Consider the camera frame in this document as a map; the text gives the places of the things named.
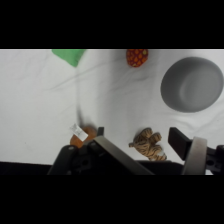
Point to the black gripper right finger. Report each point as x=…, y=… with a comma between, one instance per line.
x=186, y=151

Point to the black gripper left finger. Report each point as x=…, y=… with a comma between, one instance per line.
x=124, y=158

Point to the grey bowl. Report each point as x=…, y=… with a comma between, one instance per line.
x=191, y=84

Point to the tiger striped plush toy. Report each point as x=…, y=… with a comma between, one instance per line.
x=149, y=144

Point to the orange plush toy with tag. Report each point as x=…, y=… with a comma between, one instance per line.
x=82, y=136

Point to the red yellow-spotted plush toy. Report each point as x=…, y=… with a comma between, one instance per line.
x=136, y=57

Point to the green cloth bag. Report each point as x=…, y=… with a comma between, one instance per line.
x=70, y=56

